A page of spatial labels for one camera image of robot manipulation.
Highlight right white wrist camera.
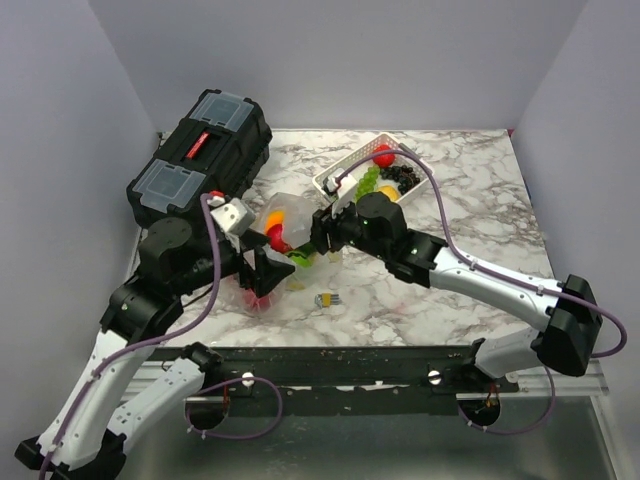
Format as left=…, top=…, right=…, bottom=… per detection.
left=323, top=168, right=358, bottom=218

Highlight black plastic toolbox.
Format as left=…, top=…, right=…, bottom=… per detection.
left=126, top=89, right=272, bottom=229

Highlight dark purple fake grapes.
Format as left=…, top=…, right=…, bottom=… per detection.
left=381, top=165, right=421, bottom=195

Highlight green fake grape bunch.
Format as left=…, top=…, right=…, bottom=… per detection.
left=354, top=164, right=380, bottom=202

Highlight black metal mounting rail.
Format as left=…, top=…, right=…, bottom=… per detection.
left=124, top=344, right=609, bottom=419

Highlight yellow hex key set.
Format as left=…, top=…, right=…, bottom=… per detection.
left=314, top=293, right=342, bottom=308

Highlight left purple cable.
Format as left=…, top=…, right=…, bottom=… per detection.
left=37, top=192, right=224, bottom=480

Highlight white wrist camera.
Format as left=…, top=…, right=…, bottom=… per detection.
left=207, top=195, right=256, bottom=236
left=323, top=168, right=358, bottom=218

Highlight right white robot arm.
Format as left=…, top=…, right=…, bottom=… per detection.
left=311, top=193, right=602, bottom=392

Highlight purple cable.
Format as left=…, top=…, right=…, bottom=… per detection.
left=37, top=192, right=224, bottom=480
left=324, top=149, right=629, bottom=436

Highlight white perforated plastic basket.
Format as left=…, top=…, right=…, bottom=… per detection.
left=312, top=132, right=429, bottom=205

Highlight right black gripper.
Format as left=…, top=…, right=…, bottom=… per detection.
left=301, top=193, right=389, bottom=262

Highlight clear plastic bag of fruits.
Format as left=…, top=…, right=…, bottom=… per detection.
left=238, top=193, right=342, bottom=312

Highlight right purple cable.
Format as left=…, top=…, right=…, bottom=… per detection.
left=324, top=149, right=629, bottom=436

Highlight green fake watermelon ball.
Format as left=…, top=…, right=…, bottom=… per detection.
left=286, top=245, right=317, bottom=269

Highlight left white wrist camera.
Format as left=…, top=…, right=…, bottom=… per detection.
left=207, top=195, right=256, bottom=236

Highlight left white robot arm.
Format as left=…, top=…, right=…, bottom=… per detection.
left=15, top=217, right=295, bottom=479

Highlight red fake apple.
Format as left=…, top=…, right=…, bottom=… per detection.
left=373, top=144, right=395, bottom=169

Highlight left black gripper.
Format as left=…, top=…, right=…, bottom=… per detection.
left=172, top=227, right=296, bottom=297

